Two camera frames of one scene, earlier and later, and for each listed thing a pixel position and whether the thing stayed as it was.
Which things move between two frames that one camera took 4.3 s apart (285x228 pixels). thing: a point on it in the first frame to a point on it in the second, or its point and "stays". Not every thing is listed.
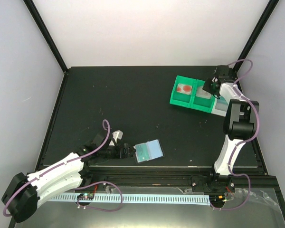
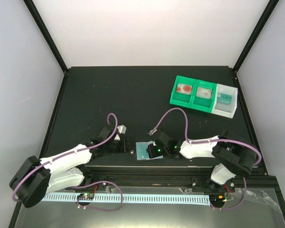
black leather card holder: [148, 151] stays
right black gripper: [205, 87] to [152, 154]
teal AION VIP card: [222, 100] stays
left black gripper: [125, 151] to [125, 147]
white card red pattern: [201, 92] stays
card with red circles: [184, 89] stays
